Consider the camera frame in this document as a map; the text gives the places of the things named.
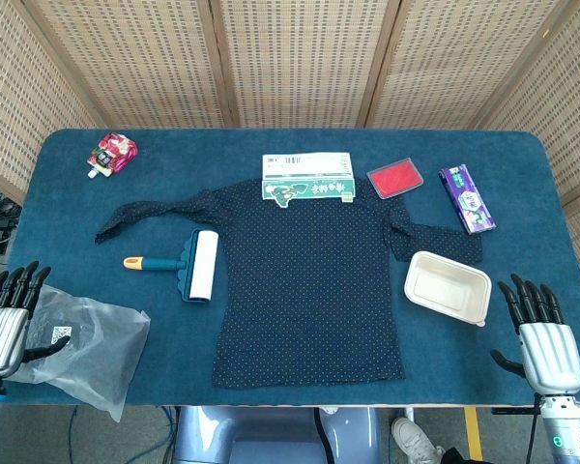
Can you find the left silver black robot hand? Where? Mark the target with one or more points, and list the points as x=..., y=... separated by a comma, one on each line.
x=5, y=338

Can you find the purple long box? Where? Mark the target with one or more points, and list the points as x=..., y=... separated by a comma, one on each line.
x=466, y=199

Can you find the beige food container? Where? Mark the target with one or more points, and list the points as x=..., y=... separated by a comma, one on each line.
x=447, y=287

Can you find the red ink pad case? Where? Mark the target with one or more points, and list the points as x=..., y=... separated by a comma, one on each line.
x=394, y=178

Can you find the clear plastic bag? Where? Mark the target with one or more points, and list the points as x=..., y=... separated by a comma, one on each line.
x=96, y=348

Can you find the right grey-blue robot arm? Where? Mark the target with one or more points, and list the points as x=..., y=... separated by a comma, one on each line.
x=568, y=430

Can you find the white shoe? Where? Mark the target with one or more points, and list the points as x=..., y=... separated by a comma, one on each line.
x=413, y=442

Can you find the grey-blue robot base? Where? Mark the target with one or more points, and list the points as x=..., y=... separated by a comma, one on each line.
x=270, y=437

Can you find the navy polka dot shirt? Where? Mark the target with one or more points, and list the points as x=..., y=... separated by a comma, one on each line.
x=309, y=299

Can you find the woven folding screen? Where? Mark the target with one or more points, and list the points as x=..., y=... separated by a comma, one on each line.
x=299, y=63

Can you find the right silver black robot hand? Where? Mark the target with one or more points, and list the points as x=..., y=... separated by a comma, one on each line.
x=551, y=355

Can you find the red drink pouch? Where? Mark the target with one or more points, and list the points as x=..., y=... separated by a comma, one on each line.
x=112, y=153

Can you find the green and white carton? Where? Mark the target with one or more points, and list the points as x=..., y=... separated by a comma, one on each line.
x=307, y=176

